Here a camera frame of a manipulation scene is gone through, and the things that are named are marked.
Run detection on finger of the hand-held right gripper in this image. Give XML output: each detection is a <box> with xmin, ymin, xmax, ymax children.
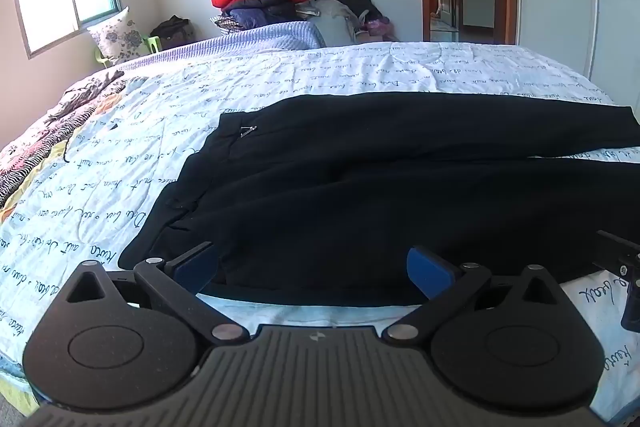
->
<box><xmin>594</xmin><ymin>229</ymin><xmax>640</xmax><ymax>277</ymax></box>
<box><xmin>620</xmin><ymin>277</ymin><xmax>640</xmax><ymax>334</ymax></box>

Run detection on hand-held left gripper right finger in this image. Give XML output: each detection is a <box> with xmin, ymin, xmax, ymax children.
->
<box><xmin>381</xmin><ymin>247</ymin><xmax>577</xmax><ymax>343</ymax></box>

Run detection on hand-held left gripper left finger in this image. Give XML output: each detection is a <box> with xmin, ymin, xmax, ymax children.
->
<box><xmin>50</xmin><ymin>241</ymin><xmax>251</xmax><ymax>346</ymax></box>

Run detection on black pants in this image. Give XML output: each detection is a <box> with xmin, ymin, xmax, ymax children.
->
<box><xmin>117</xmin><ymin>91</ymin><xmax>640</xmax><ymax>308</ymax></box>

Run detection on white script printed blanket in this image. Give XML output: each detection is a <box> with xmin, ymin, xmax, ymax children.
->
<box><xmin>0</xmin><ymin>41</ymin><xmax>640</xmax><ymax>425</ymax></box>

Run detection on floral striped quilt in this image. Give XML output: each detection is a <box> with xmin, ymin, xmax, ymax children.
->
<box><xmin>0</xmin><ymin>69</ymin><xmax>126</xmax><ymax>208</ymax></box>

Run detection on green plastic stool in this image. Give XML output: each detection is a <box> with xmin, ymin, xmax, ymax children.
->
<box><xmin>94</xmin><ymin>36</ymin><xmax>162</xmax><ymax>68</ymax></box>

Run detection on dark bag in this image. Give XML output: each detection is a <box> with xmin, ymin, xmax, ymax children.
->
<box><xmin>150</xmin><ymin>15</ymin><xmax>196</xmax><ymax>52</ymax></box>

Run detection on blue striped bedding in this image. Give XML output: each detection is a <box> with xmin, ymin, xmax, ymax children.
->
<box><xmin>200</xmin><ymin>21</ymin><xmax>326</xmax><ymax>52</ymax></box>

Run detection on floral pillow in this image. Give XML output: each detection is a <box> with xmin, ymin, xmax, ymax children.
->
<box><xmin>87</xmin><ymin>7</ymin><xmax>151</xmax><ymax>66</ymax></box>

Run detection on pink cloth item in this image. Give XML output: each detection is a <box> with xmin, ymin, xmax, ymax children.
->
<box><xmin>365</xmin><ymin>18</ymin><xmax>396</xmax><ymax>40</ymax></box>

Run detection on grey cloth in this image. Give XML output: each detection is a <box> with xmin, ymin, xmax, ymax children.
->
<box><xmin>300</xmin><ymin>0</ymin><xmax>358</xmax><ymax>48</ymax></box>

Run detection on black backpack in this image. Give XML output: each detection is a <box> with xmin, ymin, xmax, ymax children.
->
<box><xmin>337</xmin><ymin>0</ymin><xmax>385</xmax><ymax>25</ymax></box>

